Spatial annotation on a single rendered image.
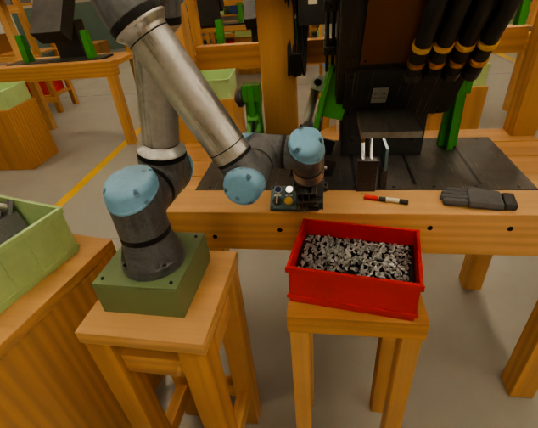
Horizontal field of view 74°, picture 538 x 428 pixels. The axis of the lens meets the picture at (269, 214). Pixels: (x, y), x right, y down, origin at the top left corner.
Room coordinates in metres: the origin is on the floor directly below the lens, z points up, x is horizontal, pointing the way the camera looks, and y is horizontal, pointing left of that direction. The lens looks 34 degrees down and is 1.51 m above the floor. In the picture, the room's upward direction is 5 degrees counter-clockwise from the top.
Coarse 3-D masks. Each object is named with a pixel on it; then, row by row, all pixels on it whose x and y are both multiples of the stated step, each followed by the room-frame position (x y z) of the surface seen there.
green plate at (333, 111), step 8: (328, 64) 1.21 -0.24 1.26; (328, 72) 1.12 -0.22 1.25; (328, 80) 1.12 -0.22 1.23; (328, 88) 1.13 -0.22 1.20; (320, 96) 1.22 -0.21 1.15; (328, 96) 1.13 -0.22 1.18; (320, 104) 1.12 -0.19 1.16; (328, 104) 1.13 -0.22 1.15; (336, 104) 1.13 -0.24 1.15; (320, 112) 1.12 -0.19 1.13; (328, 112) 1.13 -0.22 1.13; (336, 112) 1.13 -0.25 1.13; (344, 112) 1.12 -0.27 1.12
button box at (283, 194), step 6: (276, 186) 0.98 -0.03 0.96; (282, 186) 0.98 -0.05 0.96; (288, 186) 0.98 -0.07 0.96; (276, 192) 0.97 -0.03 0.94; (282, 192) 0.96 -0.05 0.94; (288, 192) 0.96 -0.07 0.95; (294, 192) 0.96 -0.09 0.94; (282, 198) 0.95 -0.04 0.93; (294, 198) 0.94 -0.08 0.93; (270, 204) 0.94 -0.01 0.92; (282, 204) 0.93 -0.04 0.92; (294, 204) 0.93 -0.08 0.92; (276, 210) 0.93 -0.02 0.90; (282, 210) 0.92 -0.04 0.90; (288, 210) 0.92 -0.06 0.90; (294, 210) 0.92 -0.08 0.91; (300, 210) 0.91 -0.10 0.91; (306, 210) 0.91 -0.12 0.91; (312, 210) 0.91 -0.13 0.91; (318, 210) 0.91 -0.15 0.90
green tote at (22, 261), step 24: (24, 216) 1.05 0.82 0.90; (48, 216) 0.93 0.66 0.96; (24, 240) 0.85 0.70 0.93; (48, 240) 0.90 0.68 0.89; (72, 240) 0.96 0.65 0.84; (0, 264) 0.77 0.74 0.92; (24, 264) 0.82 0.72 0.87; (48, 264) 0.87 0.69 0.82; (0, 288) 0.74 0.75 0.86; (24, 288) 0.78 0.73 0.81; (0, 312) 0.71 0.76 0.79
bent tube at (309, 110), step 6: (312, 78) 1.22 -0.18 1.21; (318, 78) 1.22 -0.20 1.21; (324, 78) 1.22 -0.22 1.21; (312, 84) 1.21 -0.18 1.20; (318, 84) 1.24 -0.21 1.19; (312, 90) 1.23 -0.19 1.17; (318, 90) 1.19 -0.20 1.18; (312, 96) 1.26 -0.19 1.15; (312, 102) 1.27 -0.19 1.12; (306, 108) 1.28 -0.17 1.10; (312, 108) 1.27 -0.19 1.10; (306, 114) 1.27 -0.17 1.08; (312, 114) 1.28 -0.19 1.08; (306, 120) 1.26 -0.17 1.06
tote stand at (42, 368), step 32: (96, 256) 0.94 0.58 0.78; (32, 288) 0.80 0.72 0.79; (64, 288) 0.80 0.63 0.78; (0, 320) 0.69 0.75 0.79; (32, 320) 0.69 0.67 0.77; (64, 320) 0.76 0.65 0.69; (0, 352) 0.60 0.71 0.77; (32, 352) 0.65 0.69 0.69; (64, 352) 0.71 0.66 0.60; (0, 384) 0.56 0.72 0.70; (32, 384) 0.61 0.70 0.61; (64, 384) 0.67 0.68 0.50; (96, 384) 0.74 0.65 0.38; (0, 416) 0.52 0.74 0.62; (32, 416) 0.56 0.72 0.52; (64, 416) 0.62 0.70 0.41; (96, 416) 0.69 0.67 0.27
